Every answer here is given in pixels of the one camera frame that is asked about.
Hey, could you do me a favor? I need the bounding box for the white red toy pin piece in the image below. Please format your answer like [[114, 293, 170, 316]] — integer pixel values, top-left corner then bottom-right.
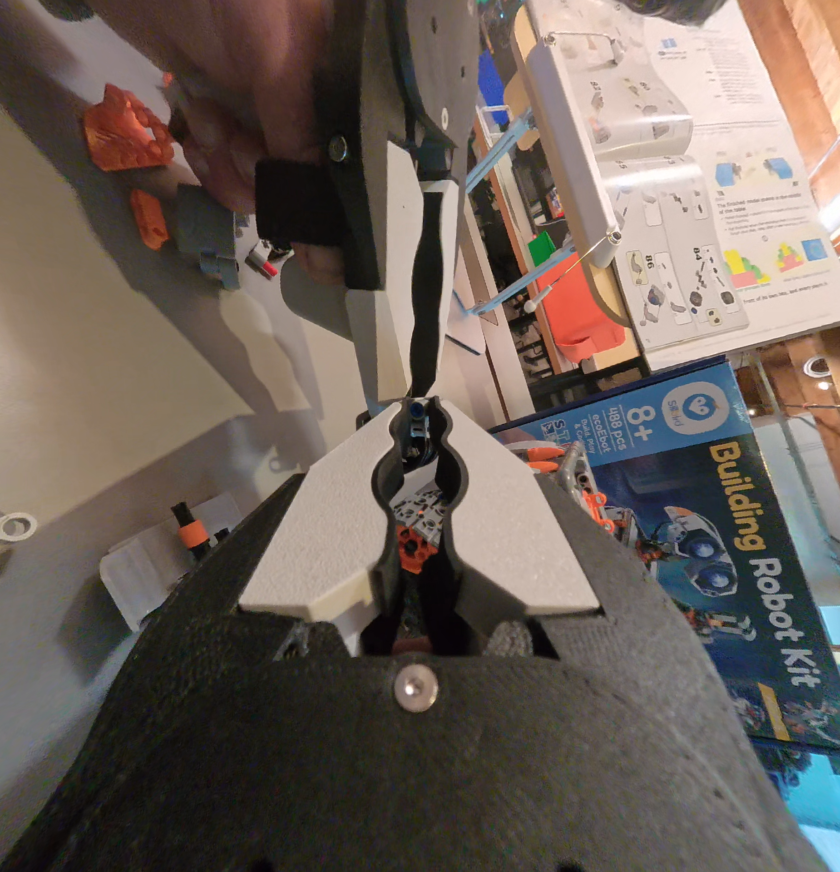
[[245, 238, 296, 280]]

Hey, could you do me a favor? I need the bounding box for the white book stand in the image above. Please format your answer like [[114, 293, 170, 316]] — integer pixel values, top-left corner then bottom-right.
[[447, 7, 633, 426]]

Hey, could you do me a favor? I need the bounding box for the grey toy canister panel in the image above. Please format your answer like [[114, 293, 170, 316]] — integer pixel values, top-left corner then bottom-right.
[[173, 183, 244, 292]]

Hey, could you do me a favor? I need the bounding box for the white instruction booklet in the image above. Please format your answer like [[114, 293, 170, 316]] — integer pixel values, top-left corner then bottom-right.
[[529, 0, 840, 354]]

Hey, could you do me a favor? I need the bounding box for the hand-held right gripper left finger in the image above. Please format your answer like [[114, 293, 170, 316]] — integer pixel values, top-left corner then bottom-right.
[[237, 398, 407, 624]]

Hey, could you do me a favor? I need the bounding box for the large orange ridged toy piece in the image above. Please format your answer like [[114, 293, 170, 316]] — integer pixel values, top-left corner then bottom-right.
[[81, 82, 177, 173]]

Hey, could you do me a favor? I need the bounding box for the grey tracked toy robot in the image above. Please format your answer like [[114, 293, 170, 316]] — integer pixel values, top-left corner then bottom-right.
[[389, 439, 666, 579]]

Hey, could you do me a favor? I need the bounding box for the black toy wheel assembly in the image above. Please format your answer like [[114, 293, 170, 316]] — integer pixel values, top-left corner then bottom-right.
[[355, 394, 456, 472]]

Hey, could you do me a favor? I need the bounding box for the small orange toy piece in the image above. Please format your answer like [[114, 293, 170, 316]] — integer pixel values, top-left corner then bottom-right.
[[128, 188, 171, 252]]

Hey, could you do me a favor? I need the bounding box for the person's left hand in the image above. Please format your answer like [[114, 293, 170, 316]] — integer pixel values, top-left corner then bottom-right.
[[86, 0, 358, 287]]

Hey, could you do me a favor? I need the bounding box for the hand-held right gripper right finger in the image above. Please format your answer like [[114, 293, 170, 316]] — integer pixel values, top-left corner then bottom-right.
[[430, 398, 603, 617]]

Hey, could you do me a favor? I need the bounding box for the orange storage bin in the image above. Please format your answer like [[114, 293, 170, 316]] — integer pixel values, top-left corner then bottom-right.
[[534, 262, 628, 365]]

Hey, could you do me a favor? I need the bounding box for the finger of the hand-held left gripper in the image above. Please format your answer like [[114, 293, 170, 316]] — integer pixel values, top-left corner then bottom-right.
[[408, 177, 463, 400], [344, 139, 426, 418]]

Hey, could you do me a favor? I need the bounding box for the blue robot kit box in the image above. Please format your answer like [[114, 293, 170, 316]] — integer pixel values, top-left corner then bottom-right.
[[488, 354, 840, 753]]

